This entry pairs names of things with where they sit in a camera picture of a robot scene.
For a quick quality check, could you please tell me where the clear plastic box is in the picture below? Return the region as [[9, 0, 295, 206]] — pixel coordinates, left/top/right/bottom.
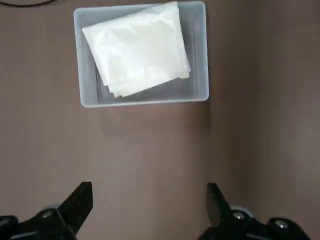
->
[[73, 1, 210, 109]]

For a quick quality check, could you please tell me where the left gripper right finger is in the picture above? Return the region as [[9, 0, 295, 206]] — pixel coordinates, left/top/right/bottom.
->
[[199, 182, 310, 240]]

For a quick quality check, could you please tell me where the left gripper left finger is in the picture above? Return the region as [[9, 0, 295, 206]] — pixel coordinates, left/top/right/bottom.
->
[[0, 181, 94, 240]]

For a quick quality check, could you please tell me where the black cable on table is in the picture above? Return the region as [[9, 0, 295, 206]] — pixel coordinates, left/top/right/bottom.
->
[[0, 0, 58, 7]]

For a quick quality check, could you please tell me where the cream tablecloth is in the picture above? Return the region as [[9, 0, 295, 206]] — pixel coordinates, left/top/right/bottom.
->
[[81, 1, 193, 99]]

